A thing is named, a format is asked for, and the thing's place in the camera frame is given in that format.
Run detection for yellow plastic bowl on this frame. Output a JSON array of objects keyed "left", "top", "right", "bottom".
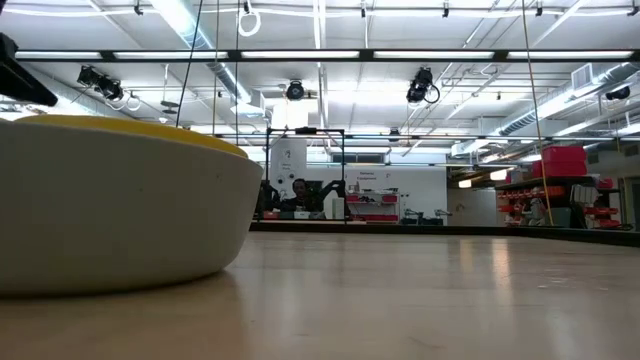
[{"left": 14, "top": 114, "right": 250, "bottom": 160}]

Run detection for white shelf with red bins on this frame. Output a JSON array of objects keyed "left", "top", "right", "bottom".
[{"left": 346, "top": 191, "right": 402, "bottom": 224}]

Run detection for person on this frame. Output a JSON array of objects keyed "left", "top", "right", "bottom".
[{"left": 278, "top": 177, "right": 324, "bottom": 214}]

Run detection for black round ceiling lamp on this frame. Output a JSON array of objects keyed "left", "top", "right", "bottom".
[{"left": 285, "top": 79, "right": 307, "bottom": 102}]

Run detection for black overhead light beam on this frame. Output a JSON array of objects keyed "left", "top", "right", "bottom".
[{"left": 0, "top": 47, "right": 640, "bottom": 64}]

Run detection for white plastic bowl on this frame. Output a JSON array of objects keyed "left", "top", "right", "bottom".
[{"left": 0, "top": 118, "right": 265, "bottom": 298}]

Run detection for black overhead spotlight pair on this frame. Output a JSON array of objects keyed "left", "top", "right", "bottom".
[{"left": 76, "top": 64, "right": 125, "bottom": 102}]

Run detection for red storage crates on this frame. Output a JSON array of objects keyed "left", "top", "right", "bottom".
[{"left": 531, "top": 145, "right": 589, "bottom": 179}]

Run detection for grey bin rack cart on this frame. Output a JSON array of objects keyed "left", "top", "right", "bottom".
[{"left": 494, "top": 174, "right": 629, "bottom": 230}]

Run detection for black background station frame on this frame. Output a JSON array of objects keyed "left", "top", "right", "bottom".
[{"left": 263, "top": 126, "right": 347, "bottom": 222}]

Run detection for black overhead camera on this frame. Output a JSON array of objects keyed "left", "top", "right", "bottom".
[{"left": 405, "top": 66, "right": 442, "bottom": 106}]

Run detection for black table frame rail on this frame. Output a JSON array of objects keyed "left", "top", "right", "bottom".
[{"left": 248, "top": 220, "right": 640, "bottom": 248}]

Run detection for silver ventilation duct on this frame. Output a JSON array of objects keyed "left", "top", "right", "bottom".
[{"left": 148, "top": 0, "right": 254, "bottom": 105}]

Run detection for white cable loop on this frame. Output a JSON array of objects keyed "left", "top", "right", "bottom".
[{"left": 237, "top": 8, "right": 263, "bottom": 38}]

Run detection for black hanging cable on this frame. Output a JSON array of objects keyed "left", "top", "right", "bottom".
[{"left": 174, "top": 0, "right": 205, "bottom": 129}]

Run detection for yellow hanging cable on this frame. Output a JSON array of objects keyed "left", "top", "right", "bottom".
[{"left": 520, "top": 0, "right": 556, "bottom": 227}]

